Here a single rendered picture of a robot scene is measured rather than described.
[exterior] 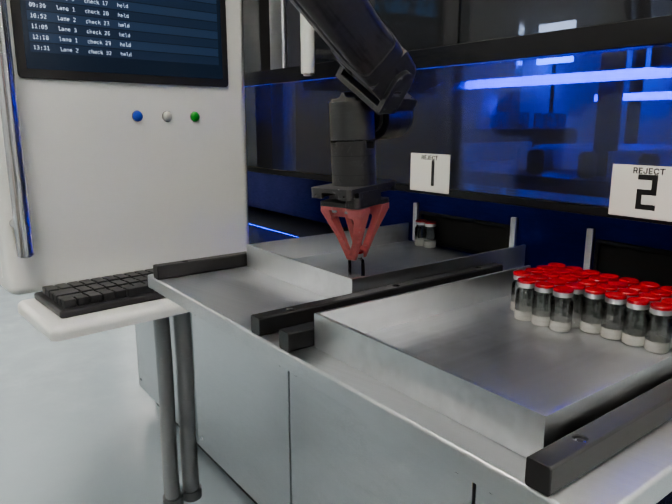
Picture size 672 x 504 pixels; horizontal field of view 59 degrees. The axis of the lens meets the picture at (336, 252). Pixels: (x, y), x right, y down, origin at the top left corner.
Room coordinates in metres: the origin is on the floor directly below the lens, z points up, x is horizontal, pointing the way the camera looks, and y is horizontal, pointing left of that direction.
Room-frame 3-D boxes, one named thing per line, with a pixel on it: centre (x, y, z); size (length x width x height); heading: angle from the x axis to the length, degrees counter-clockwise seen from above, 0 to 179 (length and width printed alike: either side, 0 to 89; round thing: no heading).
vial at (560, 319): (0.60, -0.24, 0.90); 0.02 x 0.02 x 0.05
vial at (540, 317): (0.62, -0.22, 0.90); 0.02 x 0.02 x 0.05
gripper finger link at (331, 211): (0.77, -0.03, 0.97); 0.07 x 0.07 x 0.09; 51
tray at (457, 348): (0.55, -0.19, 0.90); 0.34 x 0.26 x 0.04; 126
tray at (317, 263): (0.89, -0.08, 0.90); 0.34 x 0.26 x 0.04; 127
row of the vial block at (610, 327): (0.60, -0.26, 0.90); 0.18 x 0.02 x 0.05; 36
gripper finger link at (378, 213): (0.77, -0.02, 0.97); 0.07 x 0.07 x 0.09; 51
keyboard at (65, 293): (1.04, 0.31, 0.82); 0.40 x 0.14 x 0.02; 131
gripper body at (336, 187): (0.77, -0.02, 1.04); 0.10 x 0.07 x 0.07; 141
